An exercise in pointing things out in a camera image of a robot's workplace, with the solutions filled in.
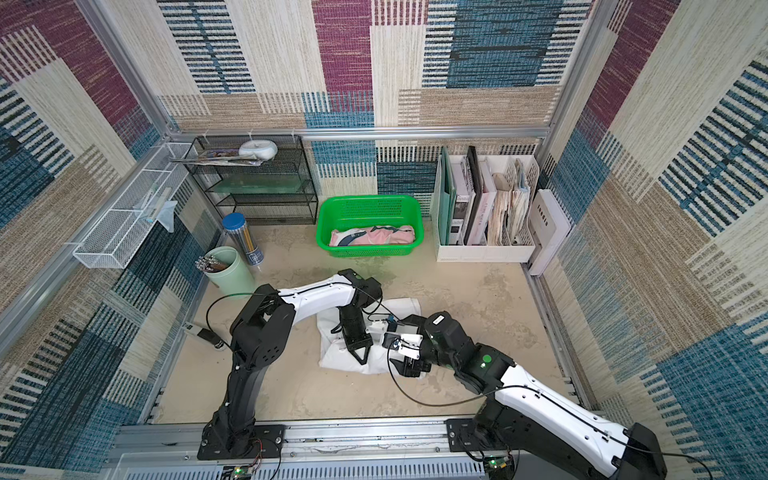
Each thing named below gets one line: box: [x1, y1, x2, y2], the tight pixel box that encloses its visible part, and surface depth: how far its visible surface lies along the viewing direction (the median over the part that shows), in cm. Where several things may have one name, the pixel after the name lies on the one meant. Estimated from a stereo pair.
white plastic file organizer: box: [431, 154, 540, 263], surface depth 103 cm
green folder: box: [438, 146, 457, 246], surface depth 94 cm
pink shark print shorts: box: [329, 225, 415, 246], surface depth 107 cm
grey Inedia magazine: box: [528, 189, 571, 276], surface depth 97 cm
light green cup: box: [205, 246, 255, 299], surface depth 93 cm
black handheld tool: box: [182, 322, 226, 351], surface depth 89 cm
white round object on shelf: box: [238, 139, 278, 161], surface depth 91 cm
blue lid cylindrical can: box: [222, 212, 265, 266], surface depth 99 cm
